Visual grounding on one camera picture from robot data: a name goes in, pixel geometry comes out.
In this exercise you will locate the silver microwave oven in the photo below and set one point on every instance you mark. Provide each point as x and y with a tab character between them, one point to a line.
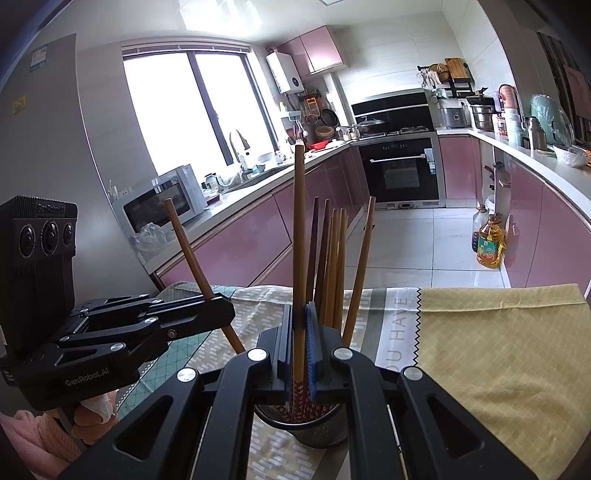
157	207

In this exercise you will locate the wooden cutting board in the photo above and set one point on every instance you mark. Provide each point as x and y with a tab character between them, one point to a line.
457	69

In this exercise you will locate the steel thermos bottle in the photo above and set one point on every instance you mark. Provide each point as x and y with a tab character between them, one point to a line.
535	136

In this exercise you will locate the white water heater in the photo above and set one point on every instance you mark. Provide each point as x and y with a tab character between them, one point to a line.
285	74

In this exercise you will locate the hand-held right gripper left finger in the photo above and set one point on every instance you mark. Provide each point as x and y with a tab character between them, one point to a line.
284	350

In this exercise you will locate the teal translucent cover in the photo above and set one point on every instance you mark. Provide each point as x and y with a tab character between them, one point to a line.
549	115

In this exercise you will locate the patterned tablecloth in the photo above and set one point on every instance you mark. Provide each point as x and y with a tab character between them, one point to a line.
485	350

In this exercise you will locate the black wok with lid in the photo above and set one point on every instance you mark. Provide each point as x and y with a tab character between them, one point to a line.
371	125

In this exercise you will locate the kitchen window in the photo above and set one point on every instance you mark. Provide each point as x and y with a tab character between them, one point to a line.
175	115

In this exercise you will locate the pink wall cabinet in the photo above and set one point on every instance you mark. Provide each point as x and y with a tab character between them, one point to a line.
318	50

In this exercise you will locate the hanging black frying pan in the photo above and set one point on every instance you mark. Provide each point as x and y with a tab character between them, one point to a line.
328	118

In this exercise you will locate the black range hood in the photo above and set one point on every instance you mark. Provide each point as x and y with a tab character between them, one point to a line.
392	110

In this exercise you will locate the stainless steamer pot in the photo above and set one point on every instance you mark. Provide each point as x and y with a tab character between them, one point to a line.
482	117

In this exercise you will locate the black mesh utensil holder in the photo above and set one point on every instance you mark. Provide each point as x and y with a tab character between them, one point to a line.
318	434

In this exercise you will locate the person's left hand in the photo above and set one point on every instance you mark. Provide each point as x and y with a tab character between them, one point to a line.
94	406

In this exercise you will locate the yellow cooking oil bottle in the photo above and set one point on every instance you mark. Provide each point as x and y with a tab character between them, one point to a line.
490	247

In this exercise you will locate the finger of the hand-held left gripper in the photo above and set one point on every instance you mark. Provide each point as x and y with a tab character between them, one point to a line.
152	308
138	334

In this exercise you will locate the bundle of wooden chopsticks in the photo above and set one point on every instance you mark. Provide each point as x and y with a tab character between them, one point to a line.
334	286

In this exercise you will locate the pink kettle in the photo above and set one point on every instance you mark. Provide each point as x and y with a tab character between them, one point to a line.
508	94

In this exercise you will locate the kitchen faucet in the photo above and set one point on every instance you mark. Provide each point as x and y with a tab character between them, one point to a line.
238	138

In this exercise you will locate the grey refrigerator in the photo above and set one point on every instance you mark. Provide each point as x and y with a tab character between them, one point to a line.
69	138

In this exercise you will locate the black wall rack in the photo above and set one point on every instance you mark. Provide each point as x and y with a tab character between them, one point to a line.
461	85

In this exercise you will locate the silver rice cooker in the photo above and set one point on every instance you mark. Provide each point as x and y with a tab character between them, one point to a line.
454	115

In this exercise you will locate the pink base cabinet row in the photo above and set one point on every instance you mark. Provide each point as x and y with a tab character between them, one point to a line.
249	240
545	217

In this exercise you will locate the clear oil bottle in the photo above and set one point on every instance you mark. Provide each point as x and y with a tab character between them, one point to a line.
479	230

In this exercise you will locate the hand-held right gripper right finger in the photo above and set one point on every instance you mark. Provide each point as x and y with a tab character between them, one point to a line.
314	350

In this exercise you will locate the clear plastic bag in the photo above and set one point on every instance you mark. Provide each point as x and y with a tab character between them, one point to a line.
150	237

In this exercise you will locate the built-in black oven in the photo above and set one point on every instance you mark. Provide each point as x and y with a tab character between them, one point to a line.
401	175

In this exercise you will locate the ceiling light panel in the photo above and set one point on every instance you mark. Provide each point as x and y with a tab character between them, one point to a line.
360	2

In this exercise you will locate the wooden chopstick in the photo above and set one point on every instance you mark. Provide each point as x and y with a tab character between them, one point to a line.
194	258
300	230

